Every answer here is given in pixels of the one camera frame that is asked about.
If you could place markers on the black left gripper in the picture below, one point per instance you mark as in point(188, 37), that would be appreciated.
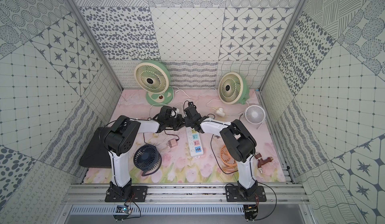
point(176, 122)

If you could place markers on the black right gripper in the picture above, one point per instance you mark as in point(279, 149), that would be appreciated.
point(186, 122)

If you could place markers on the pink usb charger plug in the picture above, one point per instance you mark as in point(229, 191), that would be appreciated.
point(172, 143)

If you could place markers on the white power strip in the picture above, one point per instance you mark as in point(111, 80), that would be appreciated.
point(194, 143)

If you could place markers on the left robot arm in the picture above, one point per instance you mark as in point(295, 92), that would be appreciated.
point(118, 137)

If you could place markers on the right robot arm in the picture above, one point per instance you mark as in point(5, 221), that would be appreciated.
point(238, 140)

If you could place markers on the green cream fan left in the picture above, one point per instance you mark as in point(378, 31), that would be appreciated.
point(154, 78)

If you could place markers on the green cream fan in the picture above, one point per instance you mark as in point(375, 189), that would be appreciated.
point(154, 78)
point(233, 89)

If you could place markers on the navy blue desk fan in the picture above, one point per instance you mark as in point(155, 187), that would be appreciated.
point(148, 159)

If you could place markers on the green cream fan right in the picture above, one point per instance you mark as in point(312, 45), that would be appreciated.
point(233, 89)

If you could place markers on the orange desk fan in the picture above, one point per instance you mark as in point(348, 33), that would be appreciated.
point(227, 160)

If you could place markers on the small white desk fan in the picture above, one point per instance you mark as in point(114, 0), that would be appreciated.
point(255, 115)

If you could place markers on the black flat box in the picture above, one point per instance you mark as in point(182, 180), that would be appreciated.
point(96, 155)

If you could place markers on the brown small object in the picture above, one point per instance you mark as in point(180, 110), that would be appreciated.
point(261, 162)

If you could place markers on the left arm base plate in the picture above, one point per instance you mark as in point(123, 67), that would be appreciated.
point(125, 193)

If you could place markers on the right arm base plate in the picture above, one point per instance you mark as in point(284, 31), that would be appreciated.
point(240, 194)

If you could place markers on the aluminium rail frame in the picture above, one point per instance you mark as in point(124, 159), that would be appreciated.
point(175, 194)

